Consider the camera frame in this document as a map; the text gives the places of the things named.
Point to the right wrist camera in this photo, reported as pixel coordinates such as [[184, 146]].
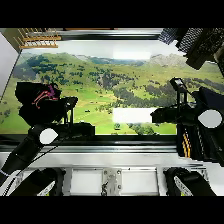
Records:
[[180, 87]]

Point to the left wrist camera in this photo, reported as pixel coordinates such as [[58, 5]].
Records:
[[69, 106]]

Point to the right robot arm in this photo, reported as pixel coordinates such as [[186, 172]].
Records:
[[208, 133]]

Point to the silver frame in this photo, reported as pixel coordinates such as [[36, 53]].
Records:
[[110, 156]]

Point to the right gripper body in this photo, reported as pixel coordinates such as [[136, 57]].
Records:
[[165, 116]]

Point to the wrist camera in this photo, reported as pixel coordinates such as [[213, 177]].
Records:
[[180, 87], [69, 106]]

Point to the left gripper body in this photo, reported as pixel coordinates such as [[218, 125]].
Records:
[[83, 129]]

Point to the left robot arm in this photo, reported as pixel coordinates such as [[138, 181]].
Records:
[[23, 151]]

